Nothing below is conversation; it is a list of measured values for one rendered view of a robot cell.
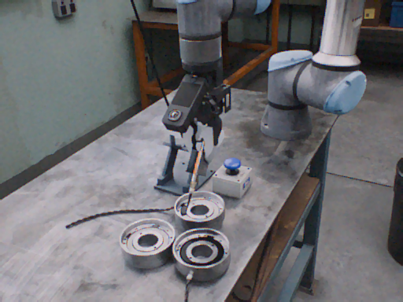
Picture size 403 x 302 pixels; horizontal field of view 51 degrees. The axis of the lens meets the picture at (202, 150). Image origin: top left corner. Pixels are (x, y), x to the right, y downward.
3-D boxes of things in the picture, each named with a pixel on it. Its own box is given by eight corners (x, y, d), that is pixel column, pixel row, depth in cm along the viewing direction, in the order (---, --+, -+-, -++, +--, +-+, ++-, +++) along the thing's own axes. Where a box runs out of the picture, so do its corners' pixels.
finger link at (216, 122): (225, 144, 82) (219, 101, 78) (221, 147, 81) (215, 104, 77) (205, 141, 84) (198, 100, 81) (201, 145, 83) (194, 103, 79)
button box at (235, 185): (240, 200, 95) (240, 182, 92) (212, 192, 98) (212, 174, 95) (253, 182, 101) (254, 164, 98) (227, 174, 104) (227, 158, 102)
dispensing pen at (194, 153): (174, 212, 84) (195, 131, 85) (184, 212, 88) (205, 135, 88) (183, 215, 83) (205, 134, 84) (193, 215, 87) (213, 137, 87)
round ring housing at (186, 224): (233, 213, 90) (233, 198, 88) (210, 243, 82) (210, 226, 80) (191, 201, 95) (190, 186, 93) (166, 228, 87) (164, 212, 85)
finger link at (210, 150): (231, 155, 88) (227, 114, 84) (218, 168, 84) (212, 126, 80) (219, 152, 90) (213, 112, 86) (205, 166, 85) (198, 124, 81)
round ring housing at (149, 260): (111, 263, 79) (108, 247, 77) (139, 229, 87) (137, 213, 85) (160, 278, 75) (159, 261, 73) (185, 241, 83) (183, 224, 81)
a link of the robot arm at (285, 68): (286, 87, 128) (288, 42, 121) (322, 99, 119) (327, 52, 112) (258, 97, 121) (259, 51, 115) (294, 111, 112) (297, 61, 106)
